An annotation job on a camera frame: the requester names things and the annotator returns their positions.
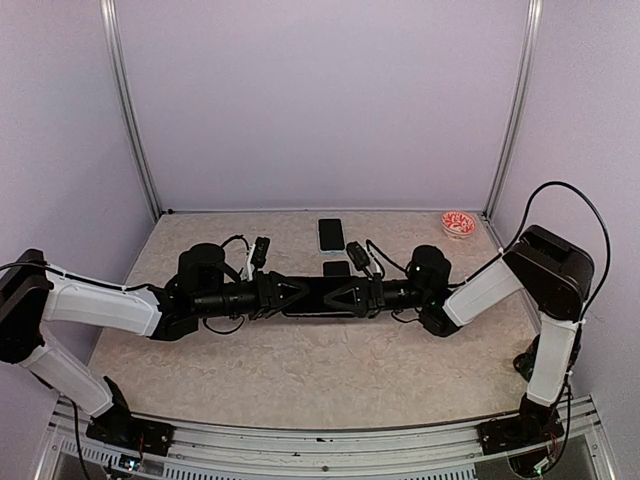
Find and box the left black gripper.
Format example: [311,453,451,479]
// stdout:
[194,270,311,321]

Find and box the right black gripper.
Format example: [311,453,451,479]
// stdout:
[325,270,431,317]

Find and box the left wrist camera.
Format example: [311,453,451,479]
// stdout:
[241,237,271,281]

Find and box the teal green phone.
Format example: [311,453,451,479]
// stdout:
[318,218,346,253]

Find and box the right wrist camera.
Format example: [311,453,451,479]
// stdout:
[346,241,384,278]

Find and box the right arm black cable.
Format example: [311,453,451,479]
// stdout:
[364,180,612,321]

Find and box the light blue phone case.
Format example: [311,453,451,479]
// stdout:
[318,217,347,256]

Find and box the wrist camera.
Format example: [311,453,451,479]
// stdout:
[346,241,384,278]
[241,237,271,281]

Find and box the left aluminium frame post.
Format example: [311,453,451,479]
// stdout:
[100,0,162,222]

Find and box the red white patterned bowl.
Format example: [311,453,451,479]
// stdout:
[441,211,477,239]

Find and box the aluminium frame post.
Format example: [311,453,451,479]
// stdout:
[100,0,162,222]
[483,0,544,223]

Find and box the black phone case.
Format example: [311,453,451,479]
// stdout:
[279,274,369,319]

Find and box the dark green mug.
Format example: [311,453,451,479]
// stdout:
[513,336,539,382]

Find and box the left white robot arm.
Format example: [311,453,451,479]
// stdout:
[1,243,309,445]

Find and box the front aluminium rail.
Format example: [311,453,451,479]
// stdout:
[47,397,614,480]

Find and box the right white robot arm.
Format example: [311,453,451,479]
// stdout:
[320,225,594,444]

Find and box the black phone silver edge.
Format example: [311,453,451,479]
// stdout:
[322,260,351,277]

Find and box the right aluminium frame post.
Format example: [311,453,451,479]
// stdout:
[483,0,544,223]

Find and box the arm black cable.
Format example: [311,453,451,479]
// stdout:
[0,234,251,334]
[364,180,612,321]

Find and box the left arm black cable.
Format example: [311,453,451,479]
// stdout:
[0,234,251,334]

